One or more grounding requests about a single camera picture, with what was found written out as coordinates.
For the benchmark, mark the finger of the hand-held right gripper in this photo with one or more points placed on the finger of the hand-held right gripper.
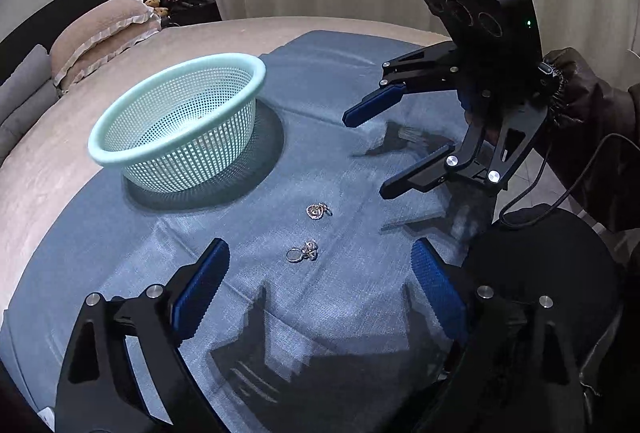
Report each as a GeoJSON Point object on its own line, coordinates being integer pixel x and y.
{"type": "Point", "coordinates": [372, 105]}
{"type": "Point", "coordinates": [420, 175]}

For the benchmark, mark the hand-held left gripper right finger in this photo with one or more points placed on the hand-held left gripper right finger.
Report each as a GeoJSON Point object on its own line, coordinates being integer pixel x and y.
{"type": "Point", "coordinates": [440, 293]}

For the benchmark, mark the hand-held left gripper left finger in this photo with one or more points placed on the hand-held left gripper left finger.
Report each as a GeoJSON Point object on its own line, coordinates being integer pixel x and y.
{"type": "Point", "coordinates": [200, 293]}

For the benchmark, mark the small silver charm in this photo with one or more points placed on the small silver charm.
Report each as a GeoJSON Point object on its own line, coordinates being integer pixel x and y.
{"type": "Point", "coordinates": [317, 211]}

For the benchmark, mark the mint plastic basket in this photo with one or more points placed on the mint plastic basket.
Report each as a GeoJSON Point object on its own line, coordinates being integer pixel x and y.
{"type": "Point", "coordinates": [200, 148]}

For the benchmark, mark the person's right forearm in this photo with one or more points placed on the person's right forearm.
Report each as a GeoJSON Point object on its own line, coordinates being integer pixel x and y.
{"type": "Point", "coordinates": [595, 98]}

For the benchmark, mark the blue cloth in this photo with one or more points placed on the blue cloth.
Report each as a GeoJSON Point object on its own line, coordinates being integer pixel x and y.
{"type": "Point", "coordinates": [350, 233]}

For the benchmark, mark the beige bed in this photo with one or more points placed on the beige bed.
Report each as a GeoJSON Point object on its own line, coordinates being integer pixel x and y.
{"type": "Point", "coordinates": [75, 213]}

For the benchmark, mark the black bedside table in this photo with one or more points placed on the black bedside table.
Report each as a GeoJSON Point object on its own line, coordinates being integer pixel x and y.
{"type": "Point", "coordinates": [192, 10]}

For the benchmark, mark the brown teddy bear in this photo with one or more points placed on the brown teddy bear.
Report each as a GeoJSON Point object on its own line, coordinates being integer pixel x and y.
{"type": "Point", "coordinates": [156, 8]}

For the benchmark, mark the pink frilled pillow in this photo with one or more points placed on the pink frilled pillow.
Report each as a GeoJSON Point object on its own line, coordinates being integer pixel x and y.
{"type": "Point", "coordinates": [100, 20]}
{"type": "Point", "coordinates": [100, 60]}

